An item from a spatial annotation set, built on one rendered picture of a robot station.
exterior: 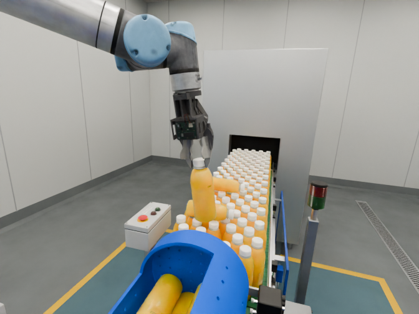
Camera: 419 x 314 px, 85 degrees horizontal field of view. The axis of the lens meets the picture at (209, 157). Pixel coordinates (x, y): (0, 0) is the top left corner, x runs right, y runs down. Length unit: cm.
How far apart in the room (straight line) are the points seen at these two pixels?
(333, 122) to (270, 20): 215
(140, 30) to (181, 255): 53
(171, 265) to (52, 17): 60
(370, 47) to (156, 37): 461
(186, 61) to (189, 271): 55
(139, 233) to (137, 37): 70
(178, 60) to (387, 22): 460
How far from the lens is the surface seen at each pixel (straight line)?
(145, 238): 93
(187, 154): 65
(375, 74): 488
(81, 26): 44
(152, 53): 42
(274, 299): 81
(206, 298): 49
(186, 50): 58
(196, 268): 69
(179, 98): 56
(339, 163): 492
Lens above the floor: 157
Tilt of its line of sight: 15 degrees down
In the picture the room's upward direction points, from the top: 2 degrees clockwise
